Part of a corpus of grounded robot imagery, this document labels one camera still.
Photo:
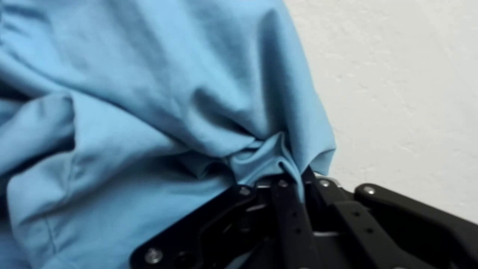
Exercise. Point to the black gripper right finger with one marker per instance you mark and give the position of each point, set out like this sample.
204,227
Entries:
397,228

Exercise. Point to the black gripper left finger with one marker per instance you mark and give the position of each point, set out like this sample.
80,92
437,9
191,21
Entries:
239,233

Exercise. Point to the light blue cloth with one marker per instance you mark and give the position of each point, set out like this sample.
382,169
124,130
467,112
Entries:
149,98

